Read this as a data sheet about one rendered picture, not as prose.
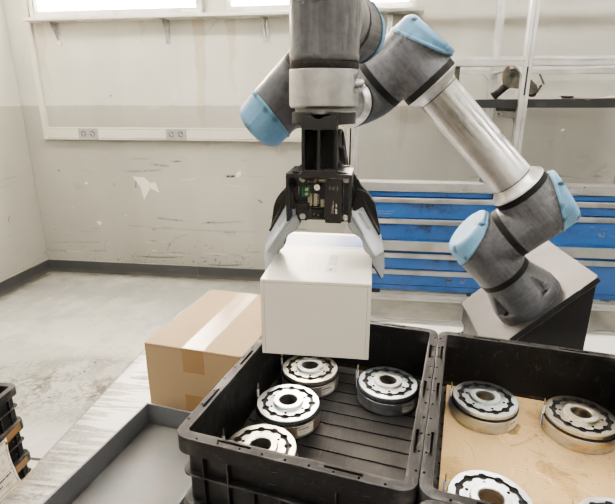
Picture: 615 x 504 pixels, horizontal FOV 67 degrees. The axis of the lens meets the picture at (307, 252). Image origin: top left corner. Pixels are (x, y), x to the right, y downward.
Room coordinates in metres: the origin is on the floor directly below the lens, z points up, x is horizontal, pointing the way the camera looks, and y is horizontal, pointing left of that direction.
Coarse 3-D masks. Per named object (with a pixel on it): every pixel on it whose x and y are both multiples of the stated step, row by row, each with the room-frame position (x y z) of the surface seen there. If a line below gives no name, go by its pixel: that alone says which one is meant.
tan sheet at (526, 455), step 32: (448, 416) 0.66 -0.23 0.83; (448, 448) 0.58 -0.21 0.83; (480, 448) 0.58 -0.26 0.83; (512, 448) 0.58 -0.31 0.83; (544, 448) 0.58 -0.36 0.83; (448, 480) 0.52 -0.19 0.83; (512, 480) 0.52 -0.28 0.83; (544, 480) 0.52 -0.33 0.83; (576, 480) 0.52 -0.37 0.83; (608, 480) 0.52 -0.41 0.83
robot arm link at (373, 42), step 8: (368, 0) 0.63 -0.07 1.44; (376, 8) 0.63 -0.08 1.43; (376, 16) 0.61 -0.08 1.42; (376, 24) 0.61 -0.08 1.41; (384, 24) 0.66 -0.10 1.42; (368, 32) 0.58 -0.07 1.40; (376, 32) 0.61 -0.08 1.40; (384, 32) 0.65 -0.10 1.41; (368, 40) 0.59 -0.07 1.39; (376, 40) 0.62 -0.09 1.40; (384, 40) 0.66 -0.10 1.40; (360, 48) 0.59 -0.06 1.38; (368, 48) 0.61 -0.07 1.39; (376, 48) 0.64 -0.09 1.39; (360, 56) 0.62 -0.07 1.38; (368, 56) 0.64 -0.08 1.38
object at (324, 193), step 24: (312, 120) 0.49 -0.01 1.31; (336, 120) 0.49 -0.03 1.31; (312, 144) 0.52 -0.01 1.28; (336, 144) 0.51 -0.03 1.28; (312, 168) 0.51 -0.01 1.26; (336, 168) 0.51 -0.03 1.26; (288, 192) 0.50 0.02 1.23; (312, 192) 0.51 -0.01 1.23; (336, 192) 0.49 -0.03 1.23; (288, 216) 0.50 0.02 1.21; (312, 216) 0.50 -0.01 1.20; (336, 216) 0.49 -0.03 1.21
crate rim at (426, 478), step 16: (448, 336) 0.75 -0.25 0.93; (464, 336) 0.75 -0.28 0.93; (480, 336) 0.75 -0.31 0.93; (560, 352) 0.70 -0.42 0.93; (576, 352) 0.69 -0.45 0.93; (592, 352) 0.69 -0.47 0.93; (432, 384) 0.60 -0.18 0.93; (432, 400) 0.56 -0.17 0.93; (432, 416) 0.52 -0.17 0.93; (432, 432) 0.49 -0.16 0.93; (432, 448) 0.48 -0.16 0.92; (432, 464) 0.44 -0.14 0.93; (432, 480) 0.41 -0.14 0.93; (432, 496) 0.39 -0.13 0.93; (448, 496) 0.39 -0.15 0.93; (464, 496) 0.39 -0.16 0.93
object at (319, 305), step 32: (288, 256) 0.55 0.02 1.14; (320, 256) 0.55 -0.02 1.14; (352, 256) 0.55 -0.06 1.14; (288, 288) 0.47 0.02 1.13; (320, 288) 0.47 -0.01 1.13; (352, 288) 0.46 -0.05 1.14; (288, 320) 0.47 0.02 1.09; (320, 320) 0.47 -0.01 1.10; (352, 320) 0.46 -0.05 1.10; (288, 352) 0.47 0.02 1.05; (320, 352) 0.47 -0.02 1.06; (352, 352) 0.46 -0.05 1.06
